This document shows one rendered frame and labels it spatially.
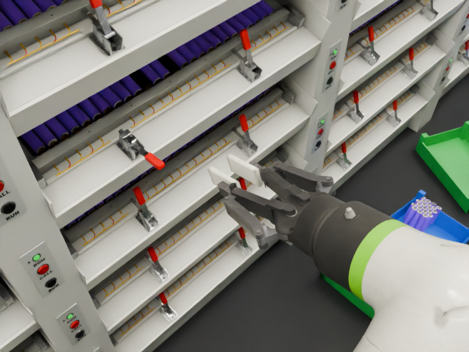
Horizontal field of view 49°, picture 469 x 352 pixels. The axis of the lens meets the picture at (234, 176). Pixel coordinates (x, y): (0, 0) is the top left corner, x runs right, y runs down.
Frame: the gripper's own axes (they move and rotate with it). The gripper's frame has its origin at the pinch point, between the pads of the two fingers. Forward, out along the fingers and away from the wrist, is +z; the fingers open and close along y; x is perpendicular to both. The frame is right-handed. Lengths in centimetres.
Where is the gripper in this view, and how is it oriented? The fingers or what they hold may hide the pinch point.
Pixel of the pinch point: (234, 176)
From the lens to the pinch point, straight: 74.1
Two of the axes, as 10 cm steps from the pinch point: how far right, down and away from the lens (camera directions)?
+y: 7.7, -5.2, 3.7
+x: -2.6, -7.8, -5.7
